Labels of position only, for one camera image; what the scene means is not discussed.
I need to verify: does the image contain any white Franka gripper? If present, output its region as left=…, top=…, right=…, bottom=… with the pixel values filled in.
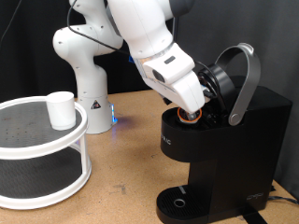
left=136, top=42, right=206, bottom=121

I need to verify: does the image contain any Keurig lid with silver handle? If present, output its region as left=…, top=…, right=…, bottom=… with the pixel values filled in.
left=195, top=42, right=262, bottom=127

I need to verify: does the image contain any black Keurig coffee machine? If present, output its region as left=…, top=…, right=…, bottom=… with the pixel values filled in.
left=155, top=84, right=293, bottom=224

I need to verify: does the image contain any black drip tray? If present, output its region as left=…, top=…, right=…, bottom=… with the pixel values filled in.
left=155, top=185, right=216, bottom=224

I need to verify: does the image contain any grey partition panel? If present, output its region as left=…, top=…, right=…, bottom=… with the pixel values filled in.
left=169, top=0, right=299, bottom=200

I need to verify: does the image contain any white mug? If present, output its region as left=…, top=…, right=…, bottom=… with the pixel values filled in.
left=43, top=91, right=78, bottom=132

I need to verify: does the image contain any white two-tier turntable shelf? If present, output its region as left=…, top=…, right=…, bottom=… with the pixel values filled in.
left=0, top=95, right=93, bottom=211

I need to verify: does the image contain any black backdrop curtain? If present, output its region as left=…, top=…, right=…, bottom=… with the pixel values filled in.
left=0, top=0, right=176, bottom=104

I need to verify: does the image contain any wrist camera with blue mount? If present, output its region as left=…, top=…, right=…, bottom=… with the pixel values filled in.
left=199, top=78, right=219, bottom=100

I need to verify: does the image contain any black tape strap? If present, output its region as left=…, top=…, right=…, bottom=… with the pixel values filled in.
left=237, top=203, right=269, bottom=224

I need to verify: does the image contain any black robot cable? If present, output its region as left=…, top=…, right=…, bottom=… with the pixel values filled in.
left=66, top=0, right=135, bottom=57

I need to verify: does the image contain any grey braided power cable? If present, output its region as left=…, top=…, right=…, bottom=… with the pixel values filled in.
left=268, top=186, right=299, bottom=205

